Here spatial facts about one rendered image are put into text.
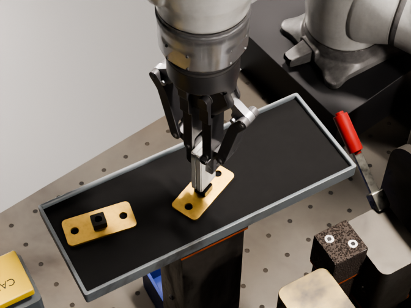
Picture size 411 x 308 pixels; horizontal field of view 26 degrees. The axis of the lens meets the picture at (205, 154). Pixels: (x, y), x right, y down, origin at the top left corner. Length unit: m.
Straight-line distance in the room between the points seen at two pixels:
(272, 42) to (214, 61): 0.90
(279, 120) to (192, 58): 0.34
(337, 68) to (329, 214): 0.27
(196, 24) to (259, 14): 0.98
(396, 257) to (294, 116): 0.22
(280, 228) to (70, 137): 1.15
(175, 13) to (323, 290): 0.46
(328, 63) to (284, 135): 0.56
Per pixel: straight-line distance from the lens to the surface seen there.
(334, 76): 1.67
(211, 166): 1.02
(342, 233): 1.14
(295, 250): 1.58
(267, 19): 1.77
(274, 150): 1.12
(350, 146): 1.17
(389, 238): 1.17
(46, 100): 2.73
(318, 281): 1.12
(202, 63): 0.84
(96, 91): 2.73
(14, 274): 1.05
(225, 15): 0.79
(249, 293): 1.54
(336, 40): 1.63
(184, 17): 0.79
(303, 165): 1.11
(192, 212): 1.06
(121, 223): 1.06
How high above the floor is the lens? 2.06
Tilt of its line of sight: 53 degrees down
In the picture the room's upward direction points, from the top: straight up
